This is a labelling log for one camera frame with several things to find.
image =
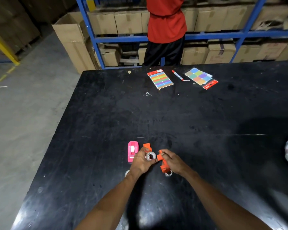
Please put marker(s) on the person's right hand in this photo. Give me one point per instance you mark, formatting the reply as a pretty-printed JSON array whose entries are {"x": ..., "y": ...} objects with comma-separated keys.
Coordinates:
[{"x": 177, "y": 164}]

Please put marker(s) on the person's left hand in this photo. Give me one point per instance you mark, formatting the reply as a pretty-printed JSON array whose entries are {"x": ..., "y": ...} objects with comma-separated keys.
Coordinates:
[{"x": 139, "y": 165}]

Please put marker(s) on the pink tape dispenser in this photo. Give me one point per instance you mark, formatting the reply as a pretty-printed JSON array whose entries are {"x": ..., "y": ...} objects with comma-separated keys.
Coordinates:
[{"x": 130, "y": 158}]

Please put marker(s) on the orange tape dispenser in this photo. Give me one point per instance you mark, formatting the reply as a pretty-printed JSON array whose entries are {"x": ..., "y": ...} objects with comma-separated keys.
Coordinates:
[{"x": 164, "y": 167}]

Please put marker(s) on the person's right forearm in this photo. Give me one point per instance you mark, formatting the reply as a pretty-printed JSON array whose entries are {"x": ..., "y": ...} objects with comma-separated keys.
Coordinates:
[{"x": 220, "y": 206}]

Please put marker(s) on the person's left forearm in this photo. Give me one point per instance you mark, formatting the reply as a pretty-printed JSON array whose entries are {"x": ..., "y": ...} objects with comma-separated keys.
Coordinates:
[{"x": 110, "y": 206}]

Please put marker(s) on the striped colour sticky note pack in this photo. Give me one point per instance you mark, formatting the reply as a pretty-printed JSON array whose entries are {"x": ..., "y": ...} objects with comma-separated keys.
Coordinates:
[{"x": 160, "y": 80}]

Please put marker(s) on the red marker pen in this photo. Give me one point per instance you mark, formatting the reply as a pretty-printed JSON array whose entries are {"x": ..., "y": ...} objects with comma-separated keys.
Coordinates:
[{"x": 176, "y": 74}]

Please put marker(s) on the pastel squares sticky note pack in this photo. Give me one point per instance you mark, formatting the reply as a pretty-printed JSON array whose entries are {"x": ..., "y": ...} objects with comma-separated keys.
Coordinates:
[{"x": 199, "y": 76}]

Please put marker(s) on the blue metal shelf rack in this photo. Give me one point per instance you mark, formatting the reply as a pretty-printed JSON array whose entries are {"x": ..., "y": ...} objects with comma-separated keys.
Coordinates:
[{"x": 120, "y": 39}]

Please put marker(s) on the tall open cardboard carton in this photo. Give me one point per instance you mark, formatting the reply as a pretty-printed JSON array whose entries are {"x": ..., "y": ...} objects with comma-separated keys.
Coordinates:
[{"x": 72, "y": 40}]

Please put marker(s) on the row of shelved cardboard boxes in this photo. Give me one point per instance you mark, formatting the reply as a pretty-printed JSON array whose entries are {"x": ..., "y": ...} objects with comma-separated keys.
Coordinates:
[{"x": 211, "y": 19}]

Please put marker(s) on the yellow slanted steel beam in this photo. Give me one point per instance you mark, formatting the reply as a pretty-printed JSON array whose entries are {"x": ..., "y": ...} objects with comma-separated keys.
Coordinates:
[{"x": 2, "y": 46}]

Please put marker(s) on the stack of dark brown cartons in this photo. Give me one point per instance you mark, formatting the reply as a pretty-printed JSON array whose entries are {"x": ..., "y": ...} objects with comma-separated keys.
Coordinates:
[{"x": 14, "y": 26}]

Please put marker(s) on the yellow upright post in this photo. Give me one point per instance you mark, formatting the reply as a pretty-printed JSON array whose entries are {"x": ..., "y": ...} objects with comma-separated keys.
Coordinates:
[{"x": 91, "y": 5}]

